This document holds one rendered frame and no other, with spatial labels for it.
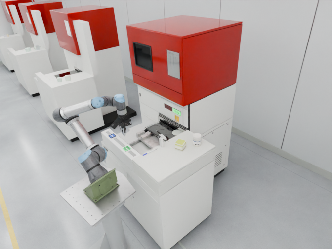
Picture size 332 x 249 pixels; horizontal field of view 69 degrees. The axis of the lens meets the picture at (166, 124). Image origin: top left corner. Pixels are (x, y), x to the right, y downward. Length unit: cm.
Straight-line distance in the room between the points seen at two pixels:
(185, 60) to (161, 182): 96
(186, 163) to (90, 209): 78
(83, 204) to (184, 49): 138
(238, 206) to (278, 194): 52
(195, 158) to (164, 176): 31
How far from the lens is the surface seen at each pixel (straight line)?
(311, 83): 314
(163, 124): 248
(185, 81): 202
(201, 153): 198
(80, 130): 205
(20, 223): 324
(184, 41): 192
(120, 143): 219
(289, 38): 315
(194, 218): 246
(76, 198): 201
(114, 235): 233
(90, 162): 188
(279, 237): 279
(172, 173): 181
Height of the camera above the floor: 221
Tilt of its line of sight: 32 degrees down
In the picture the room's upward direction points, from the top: 4 degrees counter-clockwise
